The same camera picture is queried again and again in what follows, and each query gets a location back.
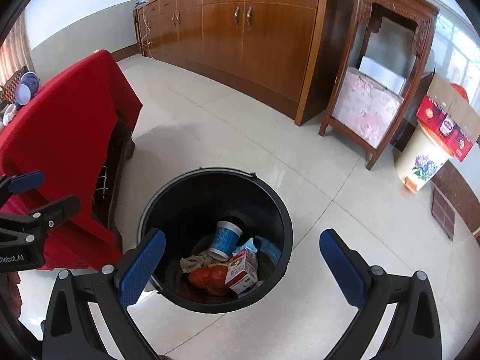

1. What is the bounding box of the cardboard box with red print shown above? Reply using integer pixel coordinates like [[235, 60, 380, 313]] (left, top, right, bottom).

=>
[[415, 73, 480, 163]]

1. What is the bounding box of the red tablecloth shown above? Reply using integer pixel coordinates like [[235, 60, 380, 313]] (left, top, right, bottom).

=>
[[0, 49, 144, 271]]

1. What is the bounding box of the black plastic bucket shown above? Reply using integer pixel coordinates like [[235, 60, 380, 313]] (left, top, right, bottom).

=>
[[137, 169, 294, 314]]

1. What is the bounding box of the white flowered bin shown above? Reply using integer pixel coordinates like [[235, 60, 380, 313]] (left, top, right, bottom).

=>
[[394, 122, 454, 196]]

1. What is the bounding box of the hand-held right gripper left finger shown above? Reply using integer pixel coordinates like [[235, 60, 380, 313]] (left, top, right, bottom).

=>
[[42, 228, 167, 360]]

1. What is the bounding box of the brown floor grille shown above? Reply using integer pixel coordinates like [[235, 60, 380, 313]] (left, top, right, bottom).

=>
[[430, 187, 456, 241]]

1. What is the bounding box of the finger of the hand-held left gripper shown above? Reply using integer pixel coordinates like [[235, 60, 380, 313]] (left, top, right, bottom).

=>
[[0, 170, 46, 205], [0, 194, 82, 244]]

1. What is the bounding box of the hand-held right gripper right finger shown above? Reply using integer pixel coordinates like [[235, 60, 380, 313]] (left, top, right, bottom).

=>
[[319, 228, 445, 360]]

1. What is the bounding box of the orange round object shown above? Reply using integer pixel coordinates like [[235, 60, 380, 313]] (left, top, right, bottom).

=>
[[449, 83, 471, 102]]

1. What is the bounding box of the beige curtain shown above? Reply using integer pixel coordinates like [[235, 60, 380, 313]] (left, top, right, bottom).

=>
[[0, 9, 34, 87]]

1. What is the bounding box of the pink floral cushion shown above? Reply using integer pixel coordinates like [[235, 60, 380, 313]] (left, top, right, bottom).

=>
[[334, 67, 406, 149]]

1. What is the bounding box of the beige cloth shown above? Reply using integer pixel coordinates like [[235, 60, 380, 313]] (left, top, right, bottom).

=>
[[179, 249, 218, 274]]

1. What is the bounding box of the carved wooden plant stand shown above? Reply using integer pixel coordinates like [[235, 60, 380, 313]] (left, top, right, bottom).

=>
[[319, 0, 440, 171]]

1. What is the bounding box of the red and white carton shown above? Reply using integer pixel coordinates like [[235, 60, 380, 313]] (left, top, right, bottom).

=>
[[224, 249, 259, 295]]

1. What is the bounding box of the orange plastic bag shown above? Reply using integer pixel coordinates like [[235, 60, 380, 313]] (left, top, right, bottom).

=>
[[187, 264, 231, 296]]

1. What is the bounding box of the white box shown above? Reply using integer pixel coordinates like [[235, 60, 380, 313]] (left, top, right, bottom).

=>
[[358, 55, 409, 94]]

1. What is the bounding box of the blue paper cup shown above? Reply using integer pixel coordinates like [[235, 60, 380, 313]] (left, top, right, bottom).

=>
[[208, 220, 242, 260]]

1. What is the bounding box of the wooden sideboard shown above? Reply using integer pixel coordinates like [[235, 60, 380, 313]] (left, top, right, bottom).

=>
[[136, 0, 357, 126]]

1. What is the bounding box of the white cable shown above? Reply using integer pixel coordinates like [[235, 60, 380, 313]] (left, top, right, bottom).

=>
[[140, 2, 155, 59]]

